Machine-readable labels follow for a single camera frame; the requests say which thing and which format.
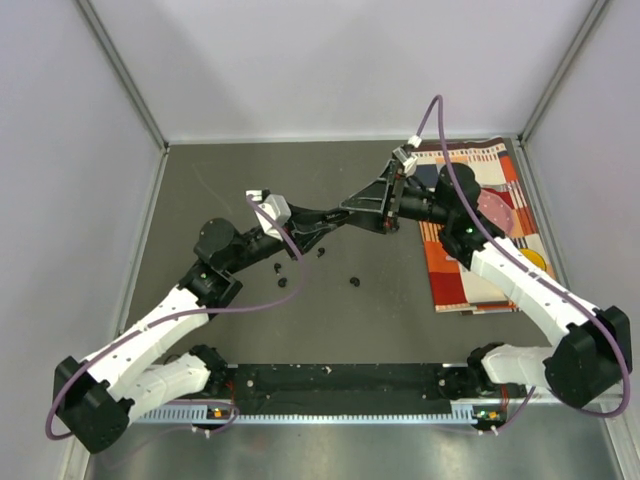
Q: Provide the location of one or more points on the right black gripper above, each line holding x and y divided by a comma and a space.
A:
368, 205

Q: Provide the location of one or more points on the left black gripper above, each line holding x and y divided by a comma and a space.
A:
306, 220

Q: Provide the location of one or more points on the glossy black charging case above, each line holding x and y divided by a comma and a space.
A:
336, 217

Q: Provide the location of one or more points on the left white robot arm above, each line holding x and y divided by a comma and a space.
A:
99, 397

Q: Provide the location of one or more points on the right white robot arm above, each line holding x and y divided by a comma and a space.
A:
589, 348

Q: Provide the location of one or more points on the pink dotted plate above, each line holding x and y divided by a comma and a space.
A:
496, 210

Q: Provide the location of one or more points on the orange patterned cloth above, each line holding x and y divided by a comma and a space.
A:
454, 288

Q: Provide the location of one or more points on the yellow translucent cup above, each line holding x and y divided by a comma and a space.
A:
534, 257

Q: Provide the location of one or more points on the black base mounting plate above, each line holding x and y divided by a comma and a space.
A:
353, 389

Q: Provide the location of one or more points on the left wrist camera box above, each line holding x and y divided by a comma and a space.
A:
273, 208

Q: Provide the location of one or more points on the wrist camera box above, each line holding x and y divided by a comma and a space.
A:
273, 208
405, 155

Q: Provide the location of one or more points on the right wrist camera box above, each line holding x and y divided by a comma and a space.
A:
405, 155

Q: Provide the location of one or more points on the aluminium frame rail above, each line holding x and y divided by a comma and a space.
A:
199, 437

